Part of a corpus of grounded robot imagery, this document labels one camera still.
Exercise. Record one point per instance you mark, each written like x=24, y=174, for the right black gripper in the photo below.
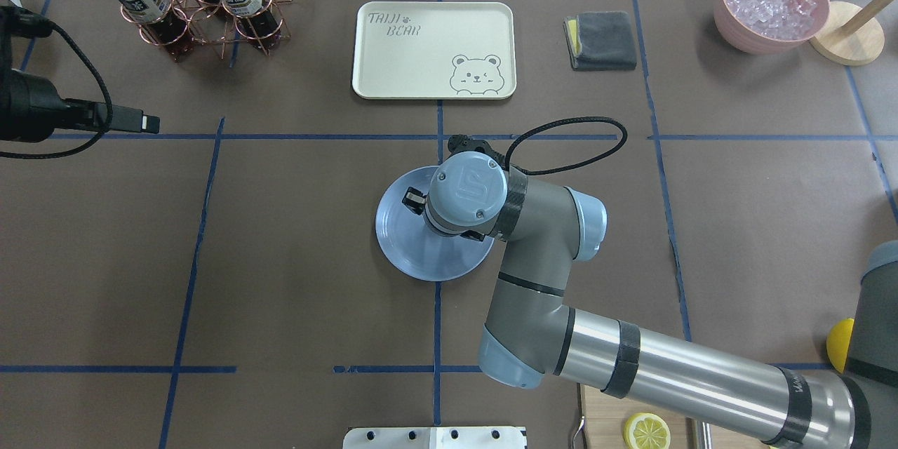
x=412, y=200

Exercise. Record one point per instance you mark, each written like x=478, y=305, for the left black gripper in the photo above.
x=29, y=106

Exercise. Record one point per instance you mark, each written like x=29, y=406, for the blue plate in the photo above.
x=412, y=246

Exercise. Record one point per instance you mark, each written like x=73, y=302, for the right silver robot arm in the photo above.
x=530, y=332

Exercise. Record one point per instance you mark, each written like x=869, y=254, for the cream bear tray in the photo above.
x=429, y=50

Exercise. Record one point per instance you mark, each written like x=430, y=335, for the grey yellow folded cloth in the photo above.
x=600, y=41

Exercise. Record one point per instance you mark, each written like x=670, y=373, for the wooden cutting board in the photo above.
x=606, y=417

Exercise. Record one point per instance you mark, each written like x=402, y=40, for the lemon half slice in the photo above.
x=646, y=430

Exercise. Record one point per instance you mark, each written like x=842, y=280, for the pink bowl of ice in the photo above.
x=764, y=27

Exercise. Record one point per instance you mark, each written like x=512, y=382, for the yellow lemon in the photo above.
x=838, y=343

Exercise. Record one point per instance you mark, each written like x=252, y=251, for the wooden cup stand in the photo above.
x=851, y=35

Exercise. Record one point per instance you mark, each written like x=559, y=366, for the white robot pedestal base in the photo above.
x=437, y=437

